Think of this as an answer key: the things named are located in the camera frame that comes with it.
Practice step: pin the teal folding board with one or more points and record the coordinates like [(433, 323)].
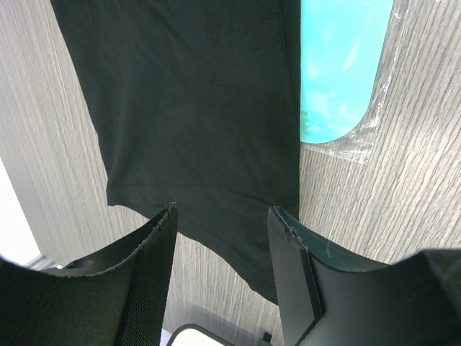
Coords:
[(341, 45)]

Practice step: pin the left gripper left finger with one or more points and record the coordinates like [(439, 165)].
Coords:
[(115, 296)]

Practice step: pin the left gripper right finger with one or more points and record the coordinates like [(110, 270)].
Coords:
[(328, 295)]

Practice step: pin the black floral t-shirt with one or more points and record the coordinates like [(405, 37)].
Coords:
[(197, 103)]

